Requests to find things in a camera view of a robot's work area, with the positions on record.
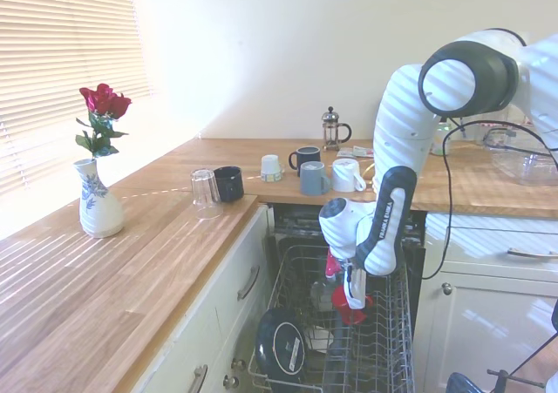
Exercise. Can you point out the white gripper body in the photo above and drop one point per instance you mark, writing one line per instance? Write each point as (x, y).
(355, 284)

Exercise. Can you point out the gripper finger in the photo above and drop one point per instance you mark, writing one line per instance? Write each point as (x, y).
(350, 303)
(360, 304)

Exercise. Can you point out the red speckled enamel mug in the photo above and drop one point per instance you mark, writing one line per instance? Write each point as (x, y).
(352, 317)

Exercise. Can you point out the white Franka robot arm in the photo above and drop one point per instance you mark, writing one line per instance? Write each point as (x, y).
(401, 118)

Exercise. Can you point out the clear glass in rack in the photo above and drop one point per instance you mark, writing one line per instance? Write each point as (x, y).
(321, 295)

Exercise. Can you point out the white dish in rack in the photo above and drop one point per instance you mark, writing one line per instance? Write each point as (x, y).
(318, 338)

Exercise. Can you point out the white mug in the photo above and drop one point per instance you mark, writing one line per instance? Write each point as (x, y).
(345, 176)

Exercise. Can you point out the grey mug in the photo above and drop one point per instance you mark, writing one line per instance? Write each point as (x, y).
(311, 179)

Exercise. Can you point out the dark mug blue interior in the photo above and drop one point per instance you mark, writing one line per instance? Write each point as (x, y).
(307, 160)

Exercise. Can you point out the navy blue mug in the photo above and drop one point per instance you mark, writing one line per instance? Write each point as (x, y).
(230, 184)

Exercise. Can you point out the stainless steel dishwasher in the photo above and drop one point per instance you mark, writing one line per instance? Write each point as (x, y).
(296, 232)

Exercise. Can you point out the black plate with label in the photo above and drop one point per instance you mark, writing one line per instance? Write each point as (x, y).
(279, 345)

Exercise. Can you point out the round silver cabinet knob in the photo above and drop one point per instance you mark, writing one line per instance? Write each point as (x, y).
(239, 363)
(231, 381)
(447, 288)

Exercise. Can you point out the white door cabinet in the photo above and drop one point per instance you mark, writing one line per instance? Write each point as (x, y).
(488, 323)

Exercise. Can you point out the dark blue round object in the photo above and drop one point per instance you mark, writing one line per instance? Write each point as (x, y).
(462, 384)

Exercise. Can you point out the white paper sachet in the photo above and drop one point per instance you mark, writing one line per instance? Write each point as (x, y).
(345, 152)

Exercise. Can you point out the green red paper sachet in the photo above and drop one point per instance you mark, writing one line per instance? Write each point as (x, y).
(364, 151)

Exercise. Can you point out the white drawer cabinet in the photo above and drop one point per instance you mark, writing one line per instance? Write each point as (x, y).
(209, 314)

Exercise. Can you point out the small white patterned cup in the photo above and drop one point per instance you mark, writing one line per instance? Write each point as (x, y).
(271, 168)

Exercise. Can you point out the glass french press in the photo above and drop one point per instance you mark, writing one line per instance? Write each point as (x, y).
(332, 131)

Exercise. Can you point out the jar with green lid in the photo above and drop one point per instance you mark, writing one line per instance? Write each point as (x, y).
(440, 138)

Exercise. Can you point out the clear drinking glass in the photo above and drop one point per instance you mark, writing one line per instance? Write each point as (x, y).
(205, 192)

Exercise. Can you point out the clear glass bowl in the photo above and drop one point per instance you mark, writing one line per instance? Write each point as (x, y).
(523, 166)

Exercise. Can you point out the white vase blue floral print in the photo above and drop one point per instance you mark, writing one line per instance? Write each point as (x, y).
(98, 210)

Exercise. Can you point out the red artificial roses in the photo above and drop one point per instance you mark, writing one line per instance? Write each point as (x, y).
(104, 101)

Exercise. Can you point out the white window blinds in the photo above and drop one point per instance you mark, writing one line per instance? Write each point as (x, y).
(65, 62)

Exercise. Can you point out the red wrist camera mount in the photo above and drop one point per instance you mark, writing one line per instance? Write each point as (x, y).
(332, 266)

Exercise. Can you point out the black camera stand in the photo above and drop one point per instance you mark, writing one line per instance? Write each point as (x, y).
(505, 377)

